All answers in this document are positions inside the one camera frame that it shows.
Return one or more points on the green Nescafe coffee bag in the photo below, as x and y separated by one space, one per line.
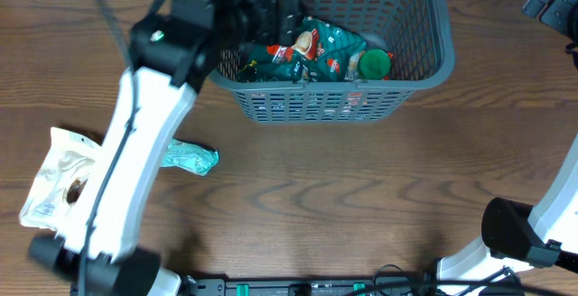
321 53

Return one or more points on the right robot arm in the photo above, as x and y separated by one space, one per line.
517 237

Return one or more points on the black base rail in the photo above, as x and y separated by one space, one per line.
396 285

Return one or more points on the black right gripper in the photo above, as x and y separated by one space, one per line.
555 0

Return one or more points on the cream paper pouch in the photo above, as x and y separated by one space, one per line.
60 180

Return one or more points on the green lid jar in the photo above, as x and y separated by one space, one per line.
375 64

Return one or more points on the spaghetti pack with orange ends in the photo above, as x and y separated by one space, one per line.
353 71

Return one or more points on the grey plastic basket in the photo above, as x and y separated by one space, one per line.
416 32

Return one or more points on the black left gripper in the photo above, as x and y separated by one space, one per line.
281 28

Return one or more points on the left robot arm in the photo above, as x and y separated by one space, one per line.
168 55

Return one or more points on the light teal snack packet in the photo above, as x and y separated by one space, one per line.
190 157

